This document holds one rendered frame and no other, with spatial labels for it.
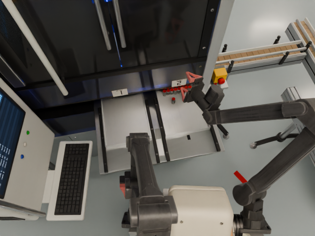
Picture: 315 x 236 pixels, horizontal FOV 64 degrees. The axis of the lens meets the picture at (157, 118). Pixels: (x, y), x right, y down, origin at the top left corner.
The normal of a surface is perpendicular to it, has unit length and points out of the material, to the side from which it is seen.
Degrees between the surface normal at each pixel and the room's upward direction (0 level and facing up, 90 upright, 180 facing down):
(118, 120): 0
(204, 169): 0
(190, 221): 48
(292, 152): 63
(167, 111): 0
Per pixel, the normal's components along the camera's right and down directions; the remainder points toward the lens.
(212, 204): 0.02, -0.93
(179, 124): -0.01, -0.45
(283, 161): -0.82, 0.11
